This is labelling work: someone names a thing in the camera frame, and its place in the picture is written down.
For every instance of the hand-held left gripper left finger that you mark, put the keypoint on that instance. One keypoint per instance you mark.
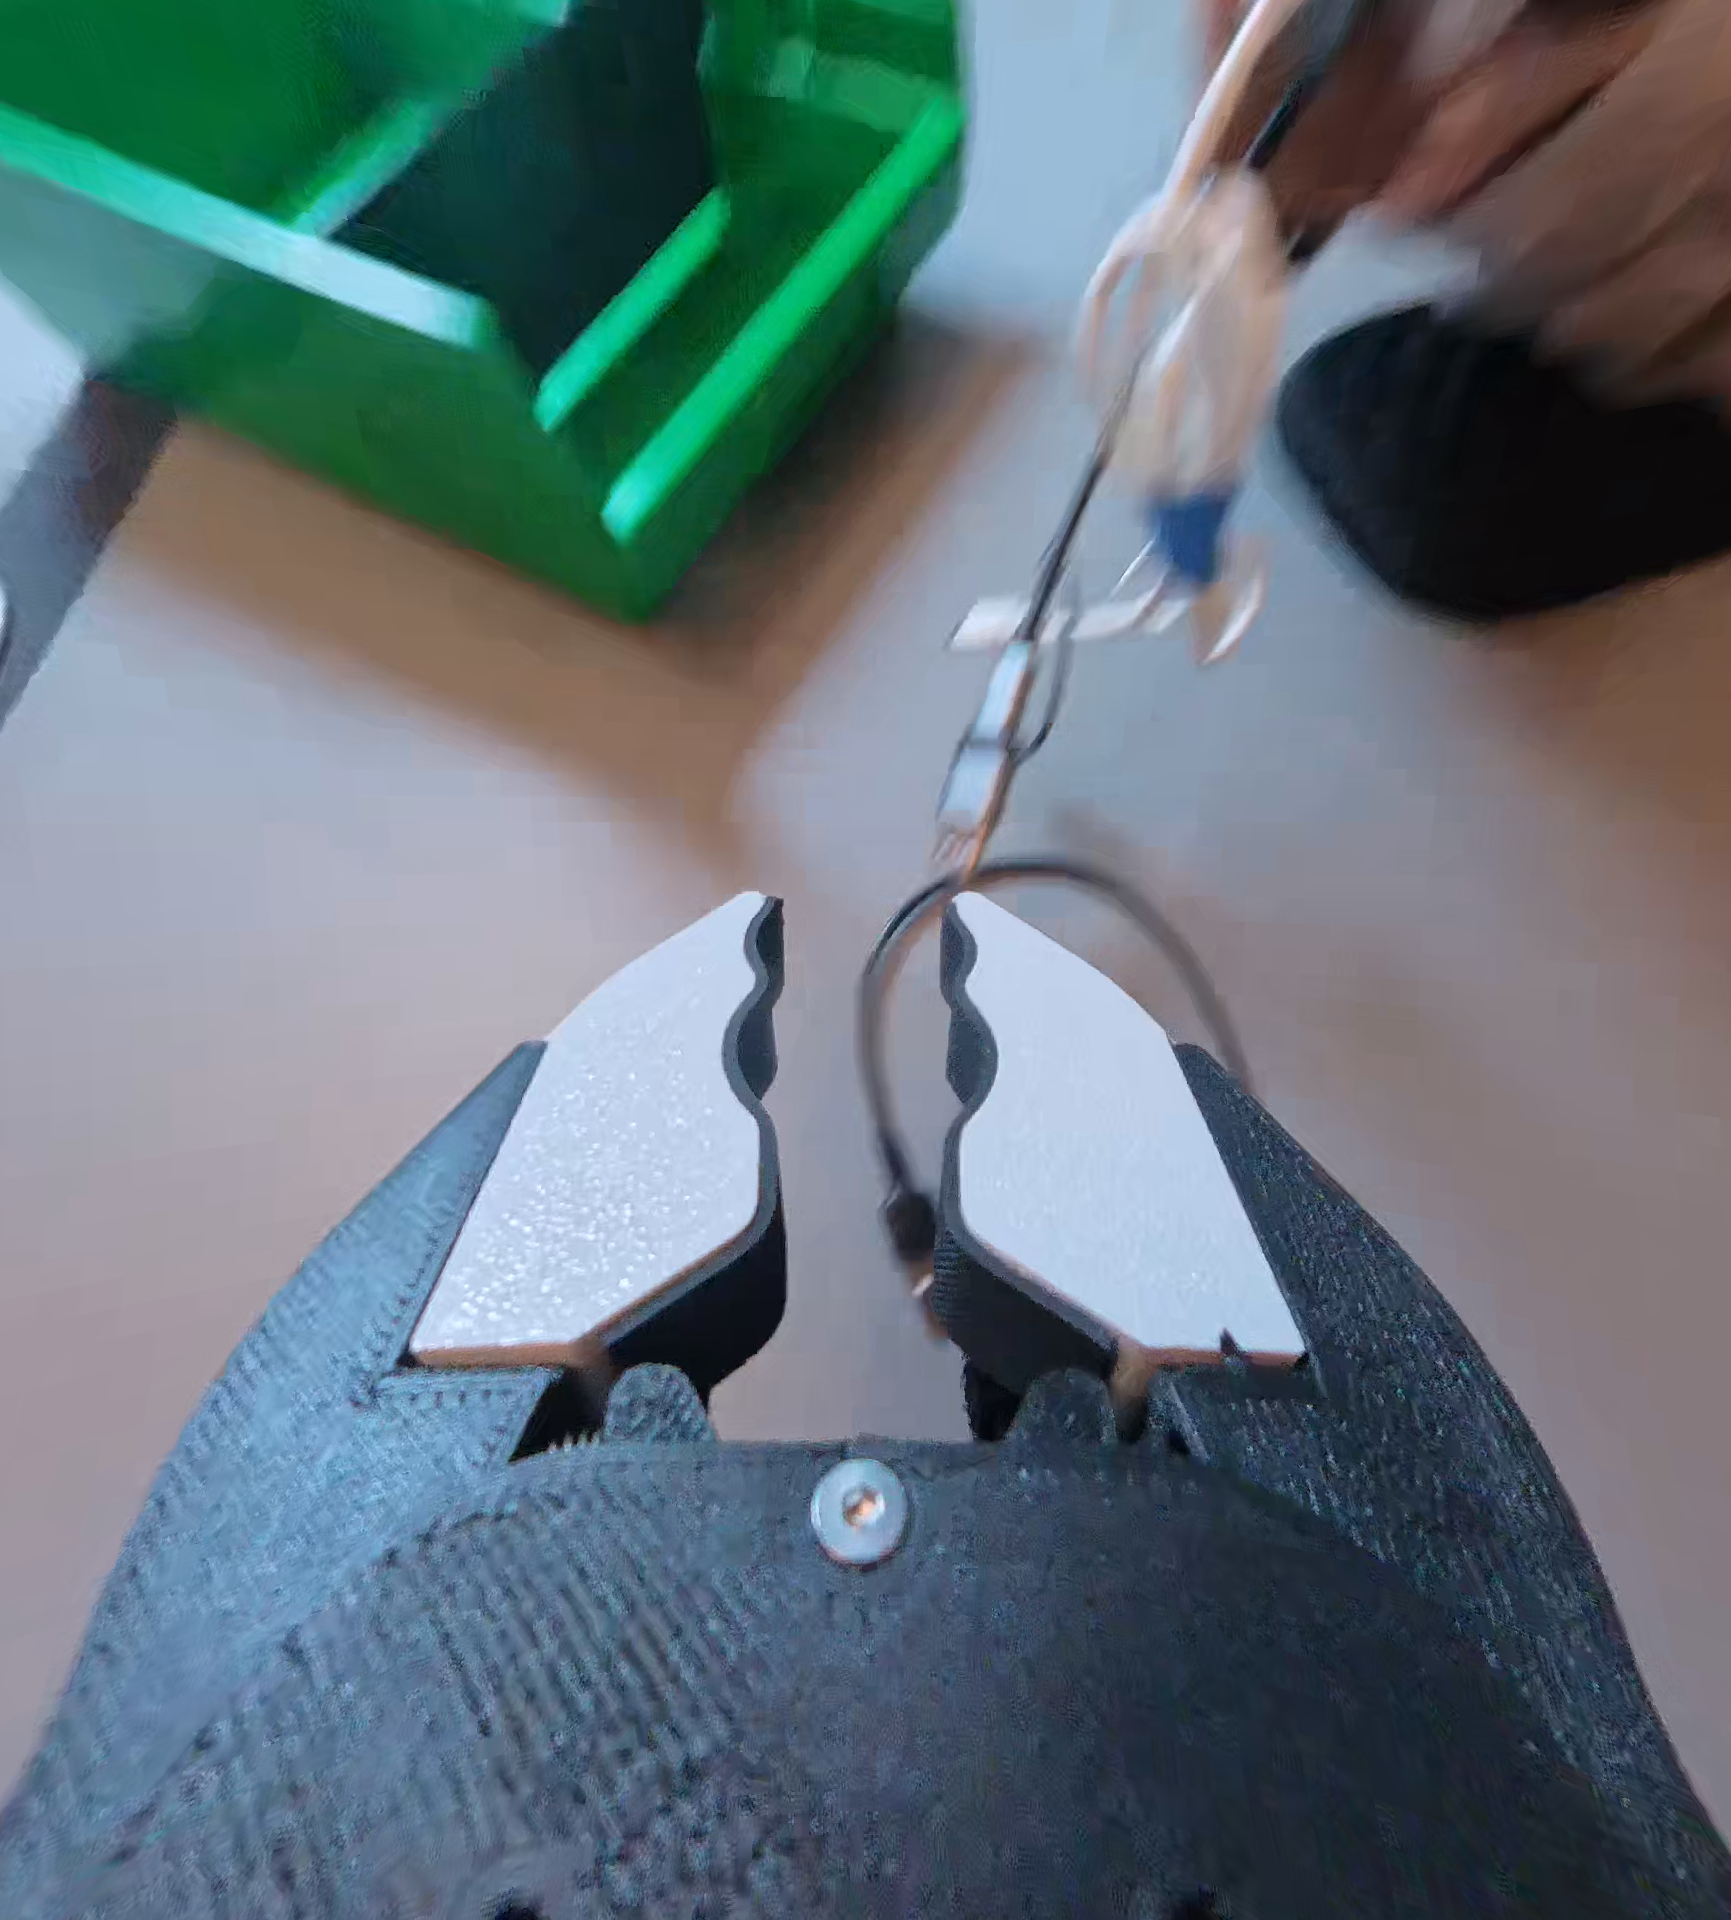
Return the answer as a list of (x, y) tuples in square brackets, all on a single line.
[(610, 1154)]

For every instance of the green plastic bin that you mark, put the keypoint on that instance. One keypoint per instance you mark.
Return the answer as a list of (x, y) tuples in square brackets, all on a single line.
[(400, 405)]

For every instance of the person's right hand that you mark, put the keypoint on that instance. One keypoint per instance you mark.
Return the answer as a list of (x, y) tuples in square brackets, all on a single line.
[(1629, 194)]

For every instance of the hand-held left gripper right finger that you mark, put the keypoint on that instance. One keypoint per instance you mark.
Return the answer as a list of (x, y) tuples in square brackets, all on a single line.
[(1105, 1171)]

